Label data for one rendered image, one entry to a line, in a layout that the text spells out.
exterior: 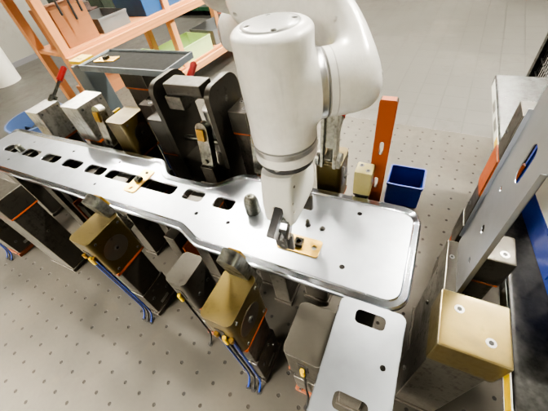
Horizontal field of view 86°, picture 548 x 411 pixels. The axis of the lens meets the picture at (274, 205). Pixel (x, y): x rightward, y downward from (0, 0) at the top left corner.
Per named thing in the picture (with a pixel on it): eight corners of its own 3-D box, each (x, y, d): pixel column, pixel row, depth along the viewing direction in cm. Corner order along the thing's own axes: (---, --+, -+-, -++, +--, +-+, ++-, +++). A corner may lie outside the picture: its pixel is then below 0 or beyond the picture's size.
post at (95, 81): (130, 164, 135) (68, 68, 103) (141, 154, 139) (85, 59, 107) (142, 167, 132) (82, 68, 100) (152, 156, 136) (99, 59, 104)
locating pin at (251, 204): (245, 218, 65) (238, 198, 60) (251, 208, 66) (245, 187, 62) (258, 222, 63) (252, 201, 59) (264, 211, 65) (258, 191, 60)
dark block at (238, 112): (257, 221, 101) (227, 111, 70) (266, 206, 105) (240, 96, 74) (270, 224, 99) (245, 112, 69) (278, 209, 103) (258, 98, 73)
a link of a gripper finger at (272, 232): (284, 183, 44) (289, 206, 48) (262, 224, 40) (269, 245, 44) (291, 185, 43) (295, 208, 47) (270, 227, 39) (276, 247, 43)
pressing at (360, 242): (-40, 166, 97) (-45, 162, 95) (21, 129, 110) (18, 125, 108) (405, 319, 45) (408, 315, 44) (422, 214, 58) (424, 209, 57)
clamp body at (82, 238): (137, 318, 83) (54, 249, 58) (163, 282, 90) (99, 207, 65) (155, 327, 81) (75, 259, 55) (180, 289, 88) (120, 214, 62)
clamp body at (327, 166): (317, 252, 90) (312, 162, 64) (327, 227, 96) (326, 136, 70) (338, 258, 87) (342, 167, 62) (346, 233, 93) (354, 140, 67)
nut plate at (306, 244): (275, 246, 57) (274, 242, 56) (283, 231, 59) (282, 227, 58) (316, 258, 53) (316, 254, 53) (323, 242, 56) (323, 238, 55)
